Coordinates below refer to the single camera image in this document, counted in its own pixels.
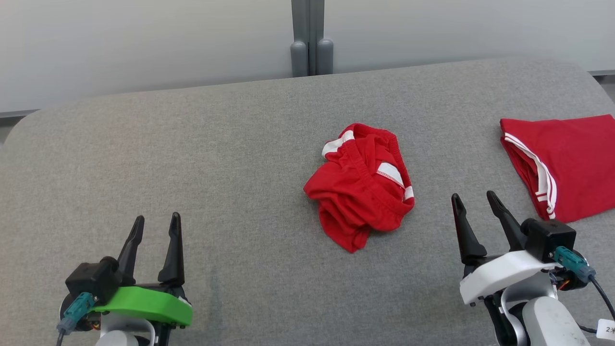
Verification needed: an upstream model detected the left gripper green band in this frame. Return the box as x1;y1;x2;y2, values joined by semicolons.
88;212;194;346

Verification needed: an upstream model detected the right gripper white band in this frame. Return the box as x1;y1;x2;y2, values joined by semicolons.
450;190;558;307

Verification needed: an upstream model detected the grey partition post with sticker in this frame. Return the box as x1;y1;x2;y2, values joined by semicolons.
290;0;334;78

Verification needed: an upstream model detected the red shorts white trim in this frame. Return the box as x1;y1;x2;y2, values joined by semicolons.
303;123;415;254

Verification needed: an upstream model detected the teal plug camera cable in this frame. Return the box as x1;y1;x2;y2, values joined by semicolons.
552;246;615;334
56;292;96;346

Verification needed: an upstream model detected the red white basketball jersey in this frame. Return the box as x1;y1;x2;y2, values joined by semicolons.
499;114;615;223

